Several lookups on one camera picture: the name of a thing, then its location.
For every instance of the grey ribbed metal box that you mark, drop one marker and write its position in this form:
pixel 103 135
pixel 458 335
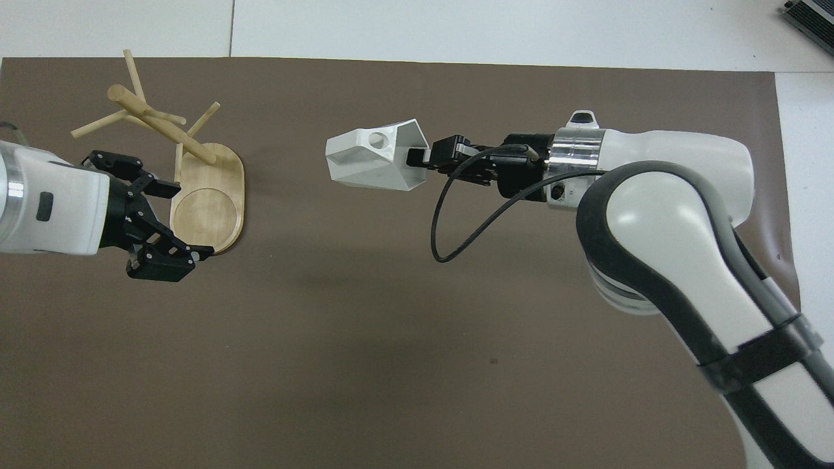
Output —
pixel 814 16

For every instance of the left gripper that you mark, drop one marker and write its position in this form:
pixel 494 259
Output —
pixel 120 212

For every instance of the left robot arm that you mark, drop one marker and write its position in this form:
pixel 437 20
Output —
pixel 58 208

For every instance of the wooden cup rack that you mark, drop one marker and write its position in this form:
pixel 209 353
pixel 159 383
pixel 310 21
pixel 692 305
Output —
pixel 208 208

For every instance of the white faceted cup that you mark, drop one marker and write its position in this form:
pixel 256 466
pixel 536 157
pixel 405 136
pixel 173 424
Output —
pixel 365 163

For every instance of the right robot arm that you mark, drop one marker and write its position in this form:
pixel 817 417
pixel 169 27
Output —
pixel 664 221

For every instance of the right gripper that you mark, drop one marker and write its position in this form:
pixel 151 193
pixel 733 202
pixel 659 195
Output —
pixel 521 172

